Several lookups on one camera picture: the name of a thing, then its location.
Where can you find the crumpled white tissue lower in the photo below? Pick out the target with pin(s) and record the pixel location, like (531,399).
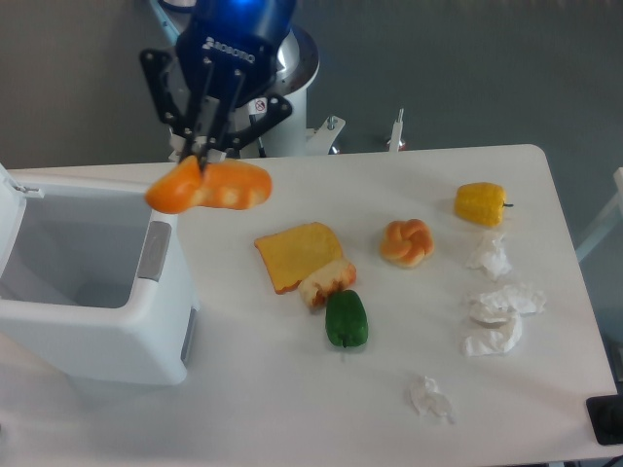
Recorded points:
(499,338)

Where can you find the yellow bell pepper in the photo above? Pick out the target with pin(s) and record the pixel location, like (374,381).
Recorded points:
(481,203)

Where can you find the crumpled white tissue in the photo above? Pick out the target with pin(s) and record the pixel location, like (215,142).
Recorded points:
(505,303)
(490,256)
(499,338)

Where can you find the black device table corner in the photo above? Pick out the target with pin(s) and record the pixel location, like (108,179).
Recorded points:
(605,413)

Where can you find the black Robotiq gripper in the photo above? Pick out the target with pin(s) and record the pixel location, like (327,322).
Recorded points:
(221,38)

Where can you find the crumpled white tissue middle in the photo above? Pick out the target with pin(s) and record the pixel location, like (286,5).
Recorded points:
(505,303)

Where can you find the small crusty bread piece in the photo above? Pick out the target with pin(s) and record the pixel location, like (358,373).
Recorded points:
(334,277)

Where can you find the yellow toast slice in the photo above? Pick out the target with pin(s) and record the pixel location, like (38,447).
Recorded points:
(292,255)

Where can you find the round knotted bread roll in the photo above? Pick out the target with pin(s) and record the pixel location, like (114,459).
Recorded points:
(406,243)

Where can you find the small crumpled tissue front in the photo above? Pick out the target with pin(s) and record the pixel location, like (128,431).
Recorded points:
(426,397)

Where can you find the crumpled white tissue upper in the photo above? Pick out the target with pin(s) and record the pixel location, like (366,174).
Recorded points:
(490,256)

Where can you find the white metal base frame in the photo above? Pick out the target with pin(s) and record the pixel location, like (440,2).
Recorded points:
(321,141)

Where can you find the white furniture edge right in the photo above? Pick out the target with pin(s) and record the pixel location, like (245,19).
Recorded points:
(605,221)

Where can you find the green bell pepper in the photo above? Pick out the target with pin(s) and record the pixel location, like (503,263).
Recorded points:
(346,323)

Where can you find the white trash can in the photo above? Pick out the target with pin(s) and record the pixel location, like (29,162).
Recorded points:
(93,280)

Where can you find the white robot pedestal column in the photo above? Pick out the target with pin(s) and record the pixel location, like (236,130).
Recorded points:
(297,66)

